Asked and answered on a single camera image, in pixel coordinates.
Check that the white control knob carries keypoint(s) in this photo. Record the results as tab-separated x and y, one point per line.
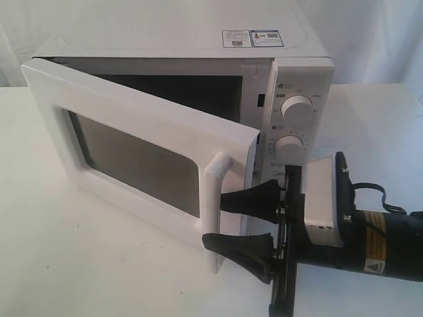
289	150
298	111

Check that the white microwave door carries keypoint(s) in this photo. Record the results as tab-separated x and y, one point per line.
160	161

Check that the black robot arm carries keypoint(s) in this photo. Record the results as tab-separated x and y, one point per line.
384	243

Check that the white microwave oven body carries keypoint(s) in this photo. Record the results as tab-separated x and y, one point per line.
183	40

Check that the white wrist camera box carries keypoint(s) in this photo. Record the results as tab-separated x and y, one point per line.
320	214

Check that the lower white control knob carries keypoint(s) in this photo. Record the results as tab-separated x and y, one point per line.
289	150

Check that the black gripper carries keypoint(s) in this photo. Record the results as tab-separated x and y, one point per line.
281	204

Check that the upper white control knob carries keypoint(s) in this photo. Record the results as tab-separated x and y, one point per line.
298	111

